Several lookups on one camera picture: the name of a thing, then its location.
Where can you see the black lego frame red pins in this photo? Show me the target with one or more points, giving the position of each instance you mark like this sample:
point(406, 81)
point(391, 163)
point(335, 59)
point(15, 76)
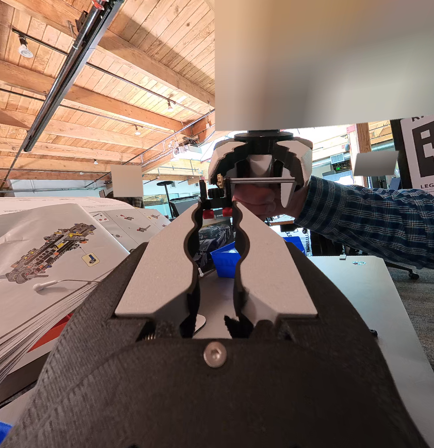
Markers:
point(214, 193)

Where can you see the white book stand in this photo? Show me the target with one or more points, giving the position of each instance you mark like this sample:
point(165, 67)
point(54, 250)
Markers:
point(45, 286)

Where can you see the black office chair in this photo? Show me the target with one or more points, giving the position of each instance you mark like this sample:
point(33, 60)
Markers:
point(413, 274)

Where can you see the black round stool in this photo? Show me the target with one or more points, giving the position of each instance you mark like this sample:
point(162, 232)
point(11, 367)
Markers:
point(165, 183)

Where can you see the black ceiling rail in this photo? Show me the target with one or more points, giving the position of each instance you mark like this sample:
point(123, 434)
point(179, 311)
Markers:
point(63, 77)

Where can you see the red plastic bin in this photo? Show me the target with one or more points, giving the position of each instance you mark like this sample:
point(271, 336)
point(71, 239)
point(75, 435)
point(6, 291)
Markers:
point(56, 332)

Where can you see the white instruction booklet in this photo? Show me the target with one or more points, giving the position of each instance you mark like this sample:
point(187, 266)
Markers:
point(28, 245)

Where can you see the grey lego axle rod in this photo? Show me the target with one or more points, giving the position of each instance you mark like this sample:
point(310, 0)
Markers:
point(259, 180)

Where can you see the person's right forearm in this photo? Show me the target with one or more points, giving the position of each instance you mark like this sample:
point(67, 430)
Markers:
point(360, 217)

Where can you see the person's right hand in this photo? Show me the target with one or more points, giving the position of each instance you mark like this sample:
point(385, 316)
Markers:
point(262, 203)

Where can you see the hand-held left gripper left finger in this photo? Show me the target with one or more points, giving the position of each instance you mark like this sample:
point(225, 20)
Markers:
point(157, 273)

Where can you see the black car print box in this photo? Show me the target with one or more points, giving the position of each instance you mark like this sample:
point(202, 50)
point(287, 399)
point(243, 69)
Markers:
point(211, 238)

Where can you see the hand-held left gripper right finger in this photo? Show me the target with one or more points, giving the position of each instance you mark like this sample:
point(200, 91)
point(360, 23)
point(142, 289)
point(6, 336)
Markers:
point(276, 276)

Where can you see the white ceiling projector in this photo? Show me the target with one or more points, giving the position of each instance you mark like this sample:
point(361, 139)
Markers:
point(189, 148)

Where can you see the blue plastic bin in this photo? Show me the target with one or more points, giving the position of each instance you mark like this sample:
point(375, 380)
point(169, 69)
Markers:
point(224, 262)
point(0, 437)

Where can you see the small tan lego gear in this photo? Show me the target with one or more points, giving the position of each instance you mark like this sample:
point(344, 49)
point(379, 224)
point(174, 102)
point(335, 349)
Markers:
point(220, 180)

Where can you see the printed marker sign on stand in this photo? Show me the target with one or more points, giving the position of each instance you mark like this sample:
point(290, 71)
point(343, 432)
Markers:
point(423, 147)

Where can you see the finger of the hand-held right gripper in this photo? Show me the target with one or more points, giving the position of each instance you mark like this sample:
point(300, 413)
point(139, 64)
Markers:
point(218, 161)
point(302, 157)

